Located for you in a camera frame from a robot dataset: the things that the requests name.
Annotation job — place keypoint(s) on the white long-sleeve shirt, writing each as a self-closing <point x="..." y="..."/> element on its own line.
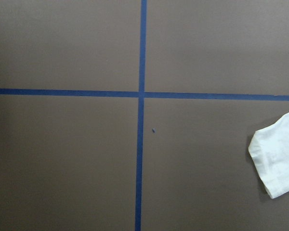
<point x="269" y="150"/>

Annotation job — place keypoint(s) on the blue tape line crosswise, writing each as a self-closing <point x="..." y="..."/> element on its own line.
<point x="153" y="95"/>

